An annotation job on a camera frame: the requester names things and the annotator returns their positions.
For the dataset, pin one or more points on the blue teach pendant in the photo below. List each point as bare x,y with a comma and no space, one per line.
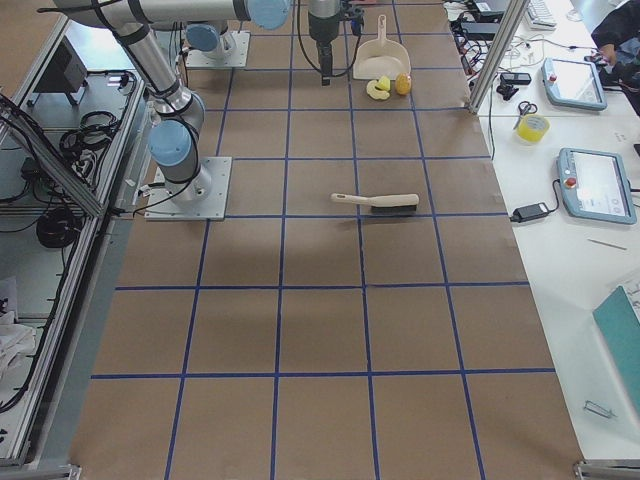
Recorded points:
594,185
574,84

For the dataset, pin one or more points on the beige hand brush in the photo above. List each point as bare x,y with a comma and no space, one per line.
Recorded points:
383,204

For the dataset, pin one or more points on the black handled scissors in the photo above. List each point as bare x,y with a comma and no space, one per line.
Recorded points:
525,108

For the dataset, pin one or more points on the aluminium frame post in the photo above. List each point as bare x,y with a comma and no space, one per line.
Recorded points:
507,29

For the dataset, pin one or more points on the yellow tape roll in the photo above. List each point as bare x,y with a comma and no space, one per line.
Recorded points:
532,128

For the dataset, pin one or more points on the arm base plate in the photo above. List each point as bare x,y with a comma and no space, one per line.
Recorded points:
205,198
210,50

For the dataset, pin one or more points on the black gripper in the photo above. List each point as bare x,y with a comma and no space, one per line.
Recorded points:
320,28

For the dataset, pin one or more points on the near blue teach pendant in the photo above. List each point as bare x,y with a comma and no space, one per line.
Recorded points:
594,185

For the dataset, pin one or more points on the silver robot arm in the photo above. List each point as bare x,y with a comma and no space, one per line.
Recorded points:
173,143

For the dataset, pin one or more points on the far blue teach pendant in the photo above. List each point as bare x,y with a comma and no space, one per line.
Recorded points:
574,84

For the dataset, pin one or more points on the yellow sponge wedge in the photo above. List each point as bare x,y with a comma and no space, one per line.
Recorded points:
384,84

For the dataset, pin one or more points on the orange bread roll toy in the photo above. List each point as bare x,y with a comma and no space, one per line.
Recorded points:
403,84

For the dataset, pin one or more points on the teal notebook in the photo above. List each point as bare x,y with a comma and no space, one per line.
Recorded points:
619,325

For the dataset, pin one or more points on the black power adapter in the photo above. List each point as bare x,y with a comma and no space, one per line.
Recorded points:
530,212

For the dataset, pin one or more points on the beige dustpan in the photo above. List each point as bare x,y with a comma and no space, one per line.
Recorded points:
381,56

